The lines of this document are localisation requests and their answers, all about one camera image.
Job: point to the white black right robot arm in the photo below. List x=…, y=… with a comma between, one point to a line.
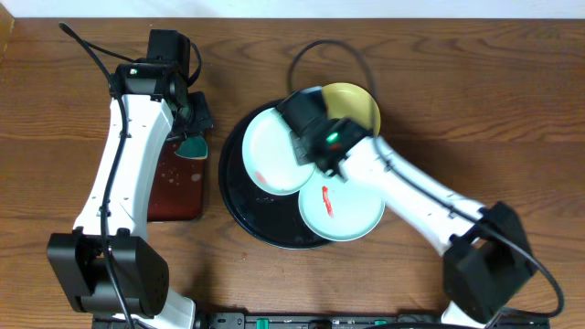
x=485, y=252

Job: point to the green scrubbing sponge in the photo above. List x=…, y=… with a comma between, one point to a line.
x=193, y=148

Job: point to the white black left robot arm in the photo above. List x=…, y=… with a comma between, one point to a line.
x=105, y=264

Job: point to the black rectangular water tray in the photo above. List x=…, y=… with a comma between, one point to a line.
x=178, y=187

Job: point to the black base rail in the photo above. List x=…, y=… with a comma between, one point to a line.
x=267, y=321

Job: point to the light green plate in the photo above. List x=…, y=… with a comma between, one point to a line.
x=339, y=210
x=268, y=154

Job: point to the round black serving tray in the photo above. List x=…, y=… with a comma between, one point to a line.
x=275, y=220

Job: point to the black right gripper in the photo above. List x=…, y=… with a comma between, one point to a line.
x=298, y=148

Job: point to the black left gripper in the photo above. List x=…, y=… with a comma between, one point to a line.
x=204, y=121

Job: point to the yellow plate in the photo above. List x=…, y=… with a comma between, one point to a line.
x=346, y=100

